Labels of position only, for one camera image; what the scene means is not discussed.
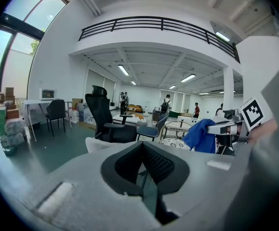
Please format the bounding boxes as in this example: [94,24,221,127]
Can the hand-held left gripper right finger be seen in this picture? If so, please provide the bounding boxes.
[143,141,272,231]

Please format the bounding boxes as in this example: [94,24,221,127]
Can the black window frame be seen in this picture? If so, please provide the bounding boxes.
[0,0,70,132]

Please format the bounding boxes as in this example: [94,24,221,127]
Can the black side chair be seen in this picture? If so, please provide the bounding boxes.
[45,99,66,137]

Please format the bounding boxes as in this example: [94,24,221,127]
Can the white plastic bags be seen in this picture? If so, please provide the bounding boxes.
[68,102,93,125]

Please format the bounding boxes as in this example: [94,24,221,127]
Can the black mesh office chair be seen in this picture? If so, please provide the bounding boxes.
[85,85,138,143]

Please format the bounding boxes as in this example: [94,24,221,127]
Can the blue padded chair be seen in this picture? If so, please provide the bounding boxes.
[136,112,169,142]

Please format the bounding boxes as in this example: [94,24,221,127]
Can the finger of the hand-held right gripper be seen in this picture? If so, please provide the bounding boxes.
[207,121,239,135]

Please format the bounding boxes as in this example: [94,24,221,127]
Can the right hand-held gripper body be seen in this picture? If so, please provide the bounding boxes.
[223,98,267,151]

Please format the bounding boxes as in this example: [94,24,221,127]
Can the white long desk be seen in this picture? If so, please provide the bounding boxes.
[23,99,73,141]

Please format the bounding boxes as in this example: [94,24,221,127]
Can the blue cloth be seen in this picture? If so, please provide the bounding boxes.
[182,118,217,154]

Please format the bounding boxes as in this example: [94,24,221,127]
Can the gold wire round chair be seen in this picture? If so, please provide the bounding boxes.
[159,121,193,150]

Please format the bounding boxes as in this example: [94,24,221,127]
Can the stack of boxes and packets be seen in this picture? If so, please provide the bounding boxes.
[0,87,27,149]

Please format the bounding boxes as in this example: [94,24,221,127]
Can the yellow sofa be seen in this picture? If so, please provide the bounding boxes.
[127,104,144,113]

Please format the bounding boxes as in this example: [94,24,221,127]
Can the person's right forearm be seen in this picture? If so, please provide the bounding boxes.
[250,118,279,144]

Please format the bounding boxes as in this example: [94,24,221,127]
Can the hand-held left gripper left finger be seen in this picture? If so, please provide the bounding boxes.
[16,141,161,231]

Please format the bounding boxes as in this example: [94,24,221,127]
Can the floral round seat cushion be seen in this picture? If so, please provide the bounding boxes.
[160,138,190,150]

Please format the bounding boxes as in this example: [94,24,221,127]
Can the black mezzanine railing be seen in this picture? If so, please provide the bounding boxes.
[78,16,241,64]

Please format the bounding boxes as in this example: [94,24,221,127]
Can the brown cardboard box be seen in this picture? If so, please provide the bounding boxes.
[72,98,84,109]

